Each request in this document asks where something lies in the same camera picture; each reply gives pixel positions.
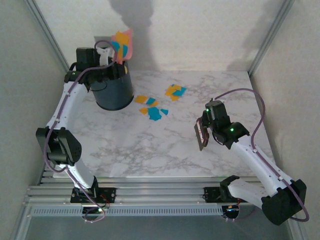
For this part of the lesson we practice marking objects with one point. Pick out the cartoon face hand brush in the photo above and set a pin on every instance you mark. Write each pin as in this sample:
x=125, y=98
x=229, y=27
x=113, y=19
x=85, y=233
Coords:
x=201, y=135

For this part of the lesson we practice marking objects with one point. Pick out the aluminium frame post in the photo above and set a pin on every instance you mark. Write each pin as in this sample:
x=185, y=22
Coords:
x=270, y=37
x=50, y=37

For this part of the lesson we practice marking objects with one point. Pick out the dark round waste bin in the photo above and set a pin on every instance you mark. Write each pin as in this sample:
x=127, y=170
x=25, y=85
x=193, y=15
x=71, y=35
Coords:
x=115, y=95

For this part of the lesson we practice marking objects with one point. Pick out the pink dustpan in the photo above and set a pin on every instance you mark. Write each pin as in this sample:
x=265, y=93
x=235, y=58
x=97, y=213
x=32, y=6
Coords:
x=128, y=42

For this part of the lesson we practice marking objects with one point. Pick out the orange paper scrap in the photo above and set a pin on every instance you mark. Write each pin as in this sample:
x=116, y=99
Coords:
x=175, y=98
x=155, y=104
x=169, y=91
x=141, y=99
x=120, y=53
x=177, y=87
x=121, y=37
x=143, y=111

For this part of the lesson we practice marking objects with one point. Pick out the aluminium table edge rail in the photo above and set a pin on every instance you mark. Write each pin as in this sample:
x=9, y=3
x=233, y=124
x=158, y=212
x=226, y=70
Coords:
x=47, y=175

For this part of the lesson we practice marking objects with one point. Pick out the aluminium frame leg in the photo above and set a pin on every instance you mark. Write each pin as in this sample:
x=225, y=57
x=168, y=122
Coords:
x=21, y=222
x=298, y=231

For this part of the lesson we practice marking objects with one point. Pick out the wide aluminium base extrusion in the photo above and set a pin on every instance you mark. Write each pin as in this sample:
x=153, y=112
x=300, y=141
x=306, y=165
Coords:
x=160, y=192

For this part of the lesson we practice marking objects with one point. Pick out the shiny round base disc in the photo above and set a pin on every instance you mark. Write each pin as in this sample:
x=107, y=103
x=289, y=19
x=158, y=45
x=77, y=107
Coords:
x=231, y=212

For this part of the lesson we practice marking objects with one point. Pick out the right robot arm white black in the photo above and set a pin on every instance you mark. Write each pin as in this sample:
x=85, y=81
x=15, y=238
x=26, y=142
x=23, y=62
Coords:
x=252, y=156

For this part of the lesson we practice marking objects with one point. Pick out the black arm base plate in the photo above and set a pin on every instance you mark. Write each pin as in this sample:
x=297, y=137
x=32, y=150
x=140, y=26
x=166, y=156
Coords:
x=111, y=195
x=211, y=195

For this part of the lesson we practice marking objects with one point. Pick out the small blue paper scrap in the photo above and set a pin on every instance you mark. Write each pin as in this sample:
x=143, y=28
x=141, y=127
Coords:
x=164, y=112

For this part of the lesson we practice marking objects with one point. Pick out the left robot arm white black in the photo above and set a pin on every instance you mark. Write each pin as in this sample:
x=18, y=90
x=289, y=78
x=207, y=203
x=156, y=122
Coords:
x=75, y=100

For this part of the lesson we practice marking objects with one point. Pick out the large blue paper scrap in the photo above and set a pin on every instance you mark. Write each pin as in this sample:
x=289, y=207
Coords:
x=154, y=114

